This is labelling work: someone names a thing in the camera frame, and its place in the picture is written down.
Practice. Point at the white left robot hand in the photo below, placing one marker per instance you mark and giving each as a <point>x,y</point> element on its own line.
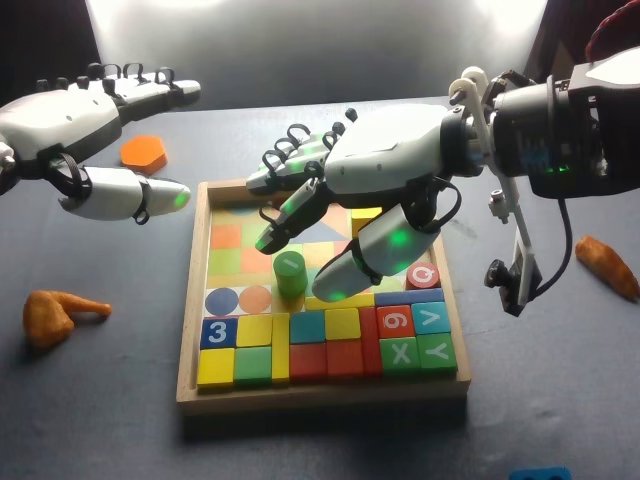
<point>60,120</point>

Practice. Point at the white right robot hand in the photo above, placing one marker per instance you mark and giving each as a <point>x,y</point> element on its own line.
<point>385,155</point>

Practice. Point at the red cylinder block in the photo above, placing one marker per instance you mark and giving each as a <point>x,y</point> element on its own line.
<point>422,276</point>

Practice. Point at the green cylinder block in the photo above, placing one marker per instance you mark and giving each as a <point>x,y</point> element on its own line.
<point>290,275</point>

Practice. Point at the yellow cube block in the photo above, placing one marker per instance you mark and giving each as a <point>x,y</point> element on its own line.
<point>362,216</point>

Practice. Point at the orange hexagon block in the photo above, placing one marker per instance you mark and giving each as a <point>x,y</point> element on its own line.
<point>142,155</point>

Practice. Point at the blue two-hole block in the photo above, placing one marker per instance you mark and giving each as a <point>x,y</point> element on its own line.
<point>540,474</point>

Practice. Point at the wooden puzzle tray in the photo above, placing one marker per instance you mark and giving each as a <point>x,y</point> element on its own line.
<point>225,260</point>

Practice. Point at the toy fried chicken drumstick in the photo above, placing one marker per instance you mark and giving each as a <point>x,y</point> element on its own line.
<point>50,320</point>

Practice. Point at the orange toy carrot piece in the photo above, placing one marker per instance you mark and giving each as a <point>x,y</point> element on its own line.
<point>607,265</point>

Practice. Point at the grey table cloth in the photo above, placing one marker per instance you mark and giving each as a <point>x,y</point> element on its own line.
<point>100,425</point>

